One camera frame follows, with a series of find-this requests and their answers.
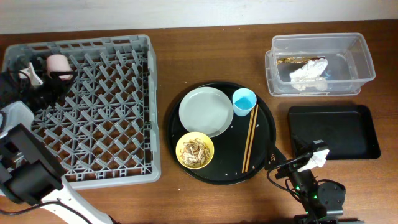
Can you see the clear plastic waste bin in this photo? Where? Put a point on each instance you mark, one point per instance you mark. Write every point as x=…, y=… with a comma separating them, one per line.
x=350, y=64

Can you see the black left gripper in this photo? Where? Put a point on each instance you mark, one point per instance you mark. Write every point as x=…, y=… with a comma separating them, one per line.
x=50, y=83

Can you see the wooden chopstick right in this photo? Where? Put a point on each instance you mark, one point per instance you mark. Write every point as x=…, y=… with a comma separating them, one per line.
x=253, y=127

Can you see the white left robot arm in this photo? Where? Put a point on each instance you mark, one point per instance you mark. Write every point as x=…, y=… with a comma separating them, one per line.
x=30, y=173

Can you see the wooden chopstick left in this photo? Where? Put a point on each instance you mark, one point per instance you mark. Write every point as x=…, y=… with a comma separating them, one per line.
x=247, y=142

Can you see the light blue plastic cup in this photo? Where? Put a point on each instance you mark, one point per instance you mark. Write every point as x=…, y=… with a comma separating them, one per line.
x=244, y=100

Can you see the pink plastic cup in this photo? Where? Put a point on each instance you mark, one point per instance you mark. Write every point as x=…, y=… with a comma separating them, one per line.
x=57, y=63

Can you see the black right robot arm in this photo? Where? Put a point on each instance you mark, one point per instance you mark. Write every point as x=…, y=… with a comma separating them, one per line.
x=302, y=181

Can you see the crumpled white tissue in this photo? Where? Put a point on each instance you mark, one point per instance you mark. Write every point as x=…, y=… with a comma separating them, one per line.
x=310, y=75

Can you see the grey plastic dishwasher rack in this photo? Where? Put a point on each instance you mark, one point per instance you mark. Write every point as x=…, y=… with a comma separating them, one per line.
x=105, y=132

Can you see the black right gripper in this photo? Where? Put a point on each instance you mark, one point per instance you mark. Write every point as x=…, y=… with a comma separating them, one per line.
x=290, y=162

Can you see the gold foil wrapper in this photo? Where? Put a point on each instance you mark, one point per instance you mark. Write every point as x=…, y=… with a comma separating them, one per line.
x=297, y=59

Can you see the round black serving tray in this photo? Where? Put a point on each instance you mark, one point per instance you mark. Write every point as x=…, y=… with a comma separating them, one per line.
x=225, y=168

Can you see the yellow bowl with food scraps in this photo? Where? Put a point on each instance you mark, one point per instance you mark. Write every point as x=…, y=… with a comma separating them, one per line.
x=194, y=150

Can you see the black rectangular tray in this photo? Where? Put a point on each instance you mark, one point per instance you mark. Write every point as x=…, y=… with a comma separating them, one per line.
x=347, y=129

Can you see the grey round plate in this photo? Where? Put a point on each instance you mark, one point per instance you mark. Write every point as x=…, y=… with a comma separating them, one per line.
x=206, y=110

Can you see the wooden chopstick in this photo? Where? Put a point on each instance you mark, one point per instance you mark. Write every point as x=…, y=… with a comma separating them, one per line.
x=247, y=142
x=253, y=127

